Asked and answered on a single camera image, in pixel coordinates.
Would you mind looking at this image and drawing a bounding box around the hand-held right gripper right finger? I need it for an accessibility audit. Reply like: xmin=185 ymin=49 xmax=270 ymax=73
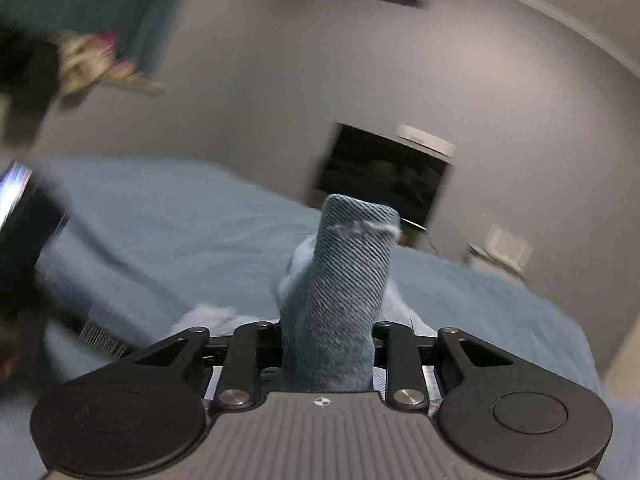
xmin=374 ymin=320 xmax=517 ymax=412

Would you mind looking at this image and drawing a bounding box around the blue fleece blanket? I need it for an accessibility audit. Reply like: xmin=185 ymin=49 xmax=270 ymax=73
xmin=0 ymin=156 xmax=605 ymax=480

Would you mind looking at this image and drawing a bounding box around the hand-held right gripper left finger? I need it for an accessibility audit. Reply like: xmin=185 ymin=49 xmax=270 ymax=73
xmin=132 ymin=321 xmax=276 ymax=413

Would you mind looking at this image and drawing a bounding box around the pale object with pink marks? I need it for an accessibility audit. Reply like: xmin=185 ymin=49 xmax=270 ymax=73
xmin=56 ymin=30 xmax=136 ymax=97

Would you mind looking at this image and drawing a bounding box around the white router with antennas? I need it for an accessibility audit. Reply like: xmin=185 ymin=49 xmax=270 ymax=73
xmin=466 ymin=222 xmax=534 ymax=275

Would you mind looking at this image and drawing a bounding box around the teal curtain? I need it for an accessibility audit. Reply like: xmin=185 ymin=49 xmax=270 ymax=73
xmin=0 ymin=0 xmax=203 ymax=77

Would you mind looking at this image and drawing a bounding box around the black television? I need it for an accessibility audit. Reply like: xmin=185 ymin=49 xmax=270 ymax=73
xmin=305 ymin=121 xmax=455 ymax=235

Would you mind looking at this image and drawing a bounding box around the light blue denim jacket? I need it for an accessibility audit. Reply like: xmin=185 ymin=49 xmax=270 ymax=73
xmin=170 ymin=193 xmax=437 ymax=394

